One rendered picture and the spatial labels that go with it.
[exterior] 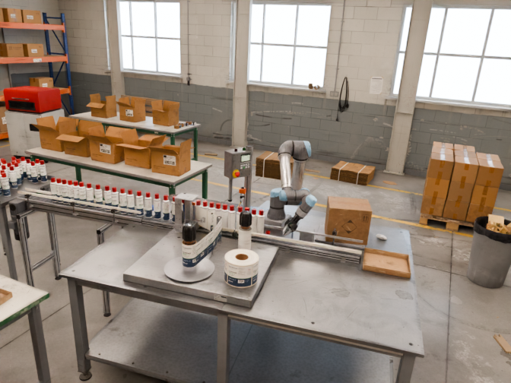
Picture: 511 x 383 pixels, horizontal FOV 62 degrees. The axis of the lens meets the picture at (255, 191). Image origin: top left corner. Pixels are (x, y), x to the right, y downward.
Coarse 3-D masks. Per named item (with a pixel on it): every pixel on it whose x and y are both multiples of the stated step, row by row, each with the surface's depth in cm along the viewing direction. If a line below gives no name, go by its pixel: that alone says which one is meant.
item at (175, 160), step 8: (168, 144) 485; (184, 144) 450; (152, 152) 456; (160, 152) 452; (168, 152) 447; (176, 152) 476; (184, 152) 456; (152, 160) 459; (160, 160) 456; (168, 160) 453; (176, 160) 449; (184, 160) 460; (152, 168) 462; (160, 168) 459; (168, 168) 456; (176, 168) 452; (184, 168) 463
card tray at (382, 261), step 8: (368, 248) 299; (368, 256) 295; (376, 256) 295; (384, 256) 296; (392, 256) 296; (400, 256) 294; (408, 256) 290; (368, 264) 284; (376, 264) 284; (384, 264) 285; (392, 264) 285; (400, 264) 286; (408, 264) 284; (376, 272) 275; (384, 272) 274; (392, 272) 272; (400, 272) 271; (408, 272) 277
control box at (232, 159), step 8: (224, 152) 297; (232, 152) 293; (240, 152) 295; (248, 152) 298; (224, 160) 299; (232, 160) 292; (224, 168) 300; (232, 168) 294; (248, 168) 303; (232, 176) 296; (240, 176) 300
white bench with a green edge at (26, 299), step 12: (0, 276) 256; (12, 288) 245; (24, 288) 245; (36, 288) 246; (12, 300) 234; (24, 300) 235; (36, 300) 236; (0, 312) 224; (12, 312) 224; (24, 312) 236; (36, 312) 242; (0, 324) 217; (36, 324) 244; (36, 336) 245; (36, 348) 249; (36, 360) 253; (48, 372) 259
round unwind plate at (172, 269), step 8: (168, 264) 260; (176, 264) 261; (200, 264) 262; (208, 264) 262; (168, 272) 252; (176, 272) 252; (184, 272) 253; (192, 272) 253; (200, 272) 254; (208, 272) 254; (184, 280) 244; (192, 280) 245
